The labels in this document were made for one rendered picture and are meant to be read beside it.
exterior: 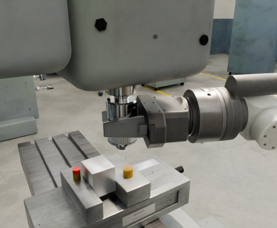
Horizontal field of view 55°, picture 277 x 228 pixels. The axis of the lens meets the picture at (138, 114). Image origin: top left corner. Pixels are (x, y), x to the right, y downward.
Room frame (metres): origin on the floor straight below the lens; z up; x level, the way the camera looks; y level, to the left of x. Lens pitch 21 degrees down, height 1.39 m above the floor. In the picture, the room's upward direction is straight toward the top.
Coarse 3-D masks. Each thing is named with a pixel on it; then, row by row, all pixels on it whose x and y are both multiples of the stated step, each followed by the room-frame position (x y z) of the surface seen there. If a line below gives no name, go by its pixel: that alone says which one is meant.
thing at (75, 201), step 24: (72, 168) 0.52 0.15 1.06; (144, 168) 0.58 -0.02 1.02; (168, 168) 0.58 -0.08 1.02; (48, 192) 0.48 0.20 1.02; (72, 192) 0.44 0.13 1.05; (168, 192) 0.49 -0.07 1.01; (48, 216) 0.41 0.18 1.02; (72, 216) 0.41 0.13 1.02; (96, 216) 0.40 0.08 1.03; (120, 216) 0.42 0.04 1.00; (144, 216) 0.46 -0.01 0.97
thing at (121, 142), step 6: (108, 108) 0.36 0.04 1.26; (108, 114) 0.36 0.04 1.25; (114, 114) 0.36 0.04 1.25; (120, 114) 0.36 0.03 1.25; (126, 114) 0.36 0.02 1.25; (132, 114) 0.36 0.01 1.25; (108, 120) 0.37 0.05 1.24; (108, 138) 0.37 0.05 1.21; (114, 138) 0.36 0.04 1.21; (120, 138) 0.36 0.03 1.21; (126, 138) 0.36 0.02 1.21; (132, 138) 0.36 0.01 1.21; (114, 144) 0.36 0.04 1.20; (120, 144) 0.36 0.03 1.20; (126, 144) 0.36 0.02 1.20; (132, 144) 0.36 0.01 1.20
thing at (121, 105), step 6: (132, 96) 0.39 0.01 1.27; (108, 102) 0.36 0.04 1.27; (114, 102) 0.36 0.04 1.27; (120, 102) 0.36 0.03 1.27; (126, 102) 0.36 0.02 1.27; (132, 102) 0.36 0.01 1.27; (114, 108) 0.36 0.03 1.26; (120, 108) 0.35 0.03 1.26; (126, 108) 0.36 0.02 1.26; (132, 108) 0.36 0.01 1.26
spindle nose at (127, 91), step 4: (116, 88) 0.36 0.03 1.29; (120, 88) 0.35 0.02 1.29; (124, 88) 0.36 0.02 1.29; (128, 88) 0.36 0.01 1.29; (132, 88) 0.36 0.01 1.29; (136, 88) 0.37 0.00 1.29; (108, 92) 0.36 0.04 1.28; (112, 92) 0.36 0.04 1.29; (116, 92) 0.36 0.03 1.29; (120, 92) 0.35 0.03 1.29; (124, 92) 0.36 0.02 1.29; (128, 92) 0.36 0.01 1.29; (132, 92) 0.36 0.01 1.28
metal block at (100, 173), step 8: (88, 160) 0.49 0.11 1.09; (96, 160) 0.49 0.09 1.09; (104, 160) 0.49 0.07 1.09; (88, 168) 0.46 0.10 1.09; (96, 168) 0.46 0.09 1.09; (104, 168) 0.46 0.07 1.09; (112, 168) 0.47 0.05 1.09; (88, 176) 0.46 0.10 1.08; (96, 176) 0.45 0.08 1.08; (104, 176) 0.46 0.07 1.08; (112, 176) 0.47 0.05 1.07; (88, 184) 0.46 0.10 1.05; (96, 184) 0.45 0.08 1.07; (104, 184) 0.45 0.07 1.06; (112, 184) 0.47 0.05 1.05; (96, 192) 0.44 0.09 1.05; (104, 192) 0.45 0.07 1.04
